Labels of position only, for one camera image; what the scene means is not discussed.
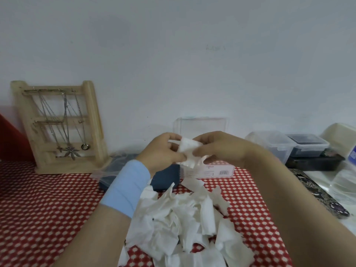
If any clear plastic water bottle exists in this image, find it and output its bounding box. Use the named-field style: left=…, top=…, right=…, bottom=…
left=331, top=146, right=356, bottom=205

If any leaf pendant necklace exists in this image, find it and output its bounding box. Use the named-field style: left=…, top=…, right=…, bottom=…
left=61, top=91, right=83, bottom=161

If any person's right forearm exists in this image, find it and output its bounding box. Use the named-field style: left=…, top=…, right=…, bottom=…
left=244, top=147, right=356, bottom=267

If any person's left forearm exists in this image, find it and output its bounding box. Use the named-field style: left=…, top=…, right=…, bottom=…
left=53, top=204, right=133, bottom=267

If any ring pendant necklace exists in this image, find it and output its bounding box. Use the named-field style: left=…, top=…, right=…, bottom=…
left=73, top=93, right=90, bottom=151

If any clear plastic bag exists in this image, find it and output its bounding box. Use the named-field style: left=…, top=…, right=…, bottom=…
left=90, top=154, right=139, bottom=187

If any clear cotton pad box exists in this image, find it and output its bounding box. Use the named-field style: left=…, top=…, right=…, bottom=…
left=173, top=117, right=234, bottom=180

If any light blue wristband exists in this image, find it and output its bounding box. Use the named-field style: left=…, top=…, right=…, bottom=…
left=99, top=159, right=151, bottom=219

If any pile of white cotton pads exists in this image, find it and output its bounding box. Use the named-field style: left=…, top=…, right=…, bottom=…
left=118, top=178, right=255, bottom=267

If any phone with patterned case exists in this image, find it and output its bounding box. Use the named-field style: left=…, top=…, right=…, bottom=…
left=289, top=168, right=350, bottom=219

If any clear container with black contents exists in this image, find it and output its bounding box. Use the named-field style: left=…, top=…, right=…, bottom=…
left=286, top=133, right=330, bottom=158

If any clear lidded plastic container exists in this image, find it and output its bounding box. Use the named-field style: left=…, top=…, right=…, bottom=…
left=244, top=130, right=295, bottom=164

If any wooden jewelry stand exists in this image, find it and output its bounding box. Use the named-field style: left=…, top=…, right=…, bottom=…
left=10, top=80, right=111, bottom=175

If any red framed mirror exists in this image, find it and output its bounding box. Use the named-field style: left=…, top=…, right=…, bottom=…
left=0, top=113, right=35, bottom=162

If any red checkered tablecloth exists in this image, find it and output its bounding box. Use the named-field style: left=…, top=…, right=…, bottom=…
left=0, top=159, right=295, bottom=267

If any person's right hand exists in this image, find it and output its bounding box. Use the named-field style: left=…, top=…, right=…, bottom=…
left=192, top=131, right=267, bottom=169

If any black tray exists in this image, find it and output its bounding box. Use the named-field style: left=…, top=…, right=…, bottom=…
left=285, top=152, right=345, bottom=171

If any person's left hand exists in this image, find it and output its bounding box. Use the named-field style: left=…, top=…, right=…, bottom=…
left=135, top=132, right=187, bottom=178

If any beige plastic tub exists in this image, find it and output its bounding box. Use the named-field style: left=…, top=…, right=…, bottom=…
left=320, top=122, right=356, bottom=158

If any white cloth square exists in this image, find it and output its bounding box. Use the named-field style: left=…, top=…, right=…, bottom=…
left=168, top=137, right=212, bottom=169

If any dark blue pouch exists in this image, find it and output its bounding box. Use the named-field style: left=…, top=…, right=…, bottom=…
left=99, top=155, right=181, bottom=192

